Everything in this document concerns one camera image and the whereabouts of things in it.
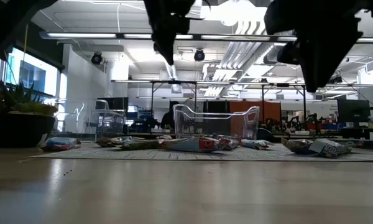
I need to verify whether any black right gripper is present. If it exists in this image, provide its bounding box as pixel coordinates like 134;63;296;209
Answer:
263;0;364;93

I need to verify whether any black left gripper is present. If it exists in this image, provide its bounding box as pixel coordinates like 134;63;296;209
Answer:
142;0;196;65

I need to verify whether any white blue granola bar wrapper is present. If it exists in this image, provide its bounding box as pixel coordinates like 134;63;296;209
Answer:
239;139;275;150
308;138;357;159

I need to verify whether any red chocolate chip granola bar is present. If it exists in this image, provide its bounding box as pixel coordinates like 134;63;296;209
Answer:
160;136;221;153

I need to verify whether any black monitor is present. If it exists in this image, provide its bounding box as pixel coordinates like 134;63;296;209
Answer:
96;96;129;110
337;98;371;124

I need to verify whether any orange partition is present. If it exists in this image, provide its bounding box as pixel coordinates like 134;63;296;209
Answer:
229;100;282;137

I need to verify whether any person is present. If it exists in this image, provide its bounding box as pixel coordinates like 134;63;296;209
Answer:
160;100;180;131

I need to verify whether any black beam with light strips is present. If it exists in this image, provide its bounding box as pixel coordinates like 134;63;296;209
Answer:
39;30;373;44

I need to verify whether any clear plastic bin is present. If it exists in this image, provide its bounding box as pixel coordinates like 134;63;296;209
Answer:
54;98;127;142
173;103;260;141

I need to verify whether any grey woven placemat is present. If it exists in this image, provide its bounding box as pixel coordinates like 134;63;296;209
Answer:
30;141;373;162

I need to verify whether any succulent plant in black pot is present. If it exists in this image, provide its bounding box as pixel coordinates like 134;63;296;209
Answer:
0;80;59;149

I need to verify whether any black background station frame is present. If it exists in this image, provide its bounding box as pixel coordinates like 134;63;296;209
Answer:
111;79;308;125

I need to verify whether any silver ventilation duct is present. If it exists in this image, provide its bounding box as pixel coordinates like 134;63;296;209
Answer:
262;42;299;65

